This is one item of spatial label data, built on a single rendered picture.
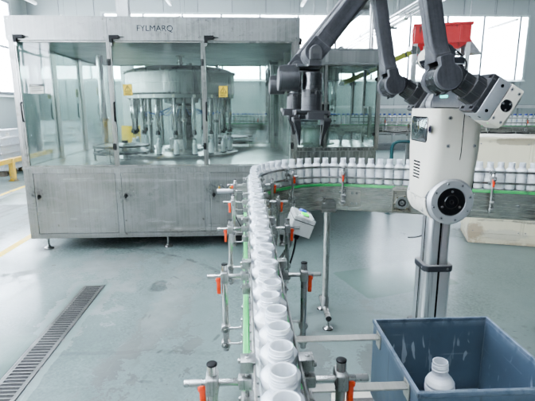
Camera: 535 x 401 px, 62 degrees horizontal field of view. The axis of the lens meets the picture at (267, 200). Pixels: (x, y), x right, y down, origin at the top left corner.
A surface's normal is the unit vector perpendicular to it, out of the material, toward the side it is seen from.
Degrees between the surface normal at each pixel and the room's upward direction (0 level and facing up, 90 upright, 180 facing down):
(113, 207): 90
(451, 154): 101
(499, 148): 90
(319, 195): 90
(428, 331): 90
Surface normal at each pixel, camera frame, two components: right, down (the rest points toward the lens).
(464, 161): 0.05, 0.39
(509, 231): -0.27, 0.18
